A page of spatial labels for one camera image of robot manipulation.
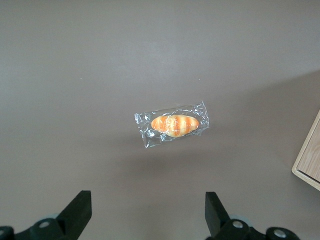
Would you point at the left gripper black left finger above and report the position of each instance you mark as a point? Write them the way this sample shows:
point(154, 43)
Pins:
point(72, 220)

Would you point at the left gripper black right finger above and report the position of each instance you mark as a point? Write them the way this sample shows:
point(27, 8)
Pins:
point(220, 225)

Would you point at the wooden drawer cabinet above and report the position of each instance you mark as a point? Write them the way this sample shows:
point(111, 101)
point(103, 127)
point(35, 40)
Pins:
point(311, 150)

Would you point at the bread roll in plastic wrapper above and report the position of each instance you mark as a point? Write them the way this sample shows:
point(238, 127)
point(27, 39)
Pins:
point(175, 123)

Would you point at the brown table cover sheet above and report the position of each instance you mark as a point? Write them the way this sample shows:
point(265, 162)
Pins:
point(75, 75)

